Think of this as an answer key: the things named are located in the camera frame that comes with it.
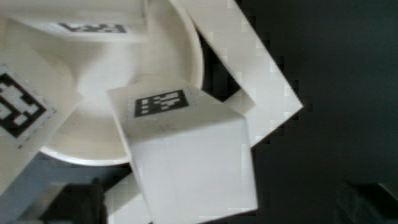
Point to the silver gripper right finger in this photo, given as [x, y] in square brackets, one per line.
[366, 203]

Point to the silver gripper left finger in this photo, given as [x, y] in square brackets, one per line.
[55, 195]

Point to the white round stool seat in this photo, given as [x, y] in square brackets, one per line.
[109, 64]

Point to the white front wall rail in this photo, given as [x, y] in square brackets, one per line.
[127, 207]

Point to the white wall rail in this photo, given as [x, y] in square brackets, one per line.
[265, 101]
[127, 207]

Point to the white right wall rail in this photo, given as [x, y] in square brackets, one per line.
[265, 101]

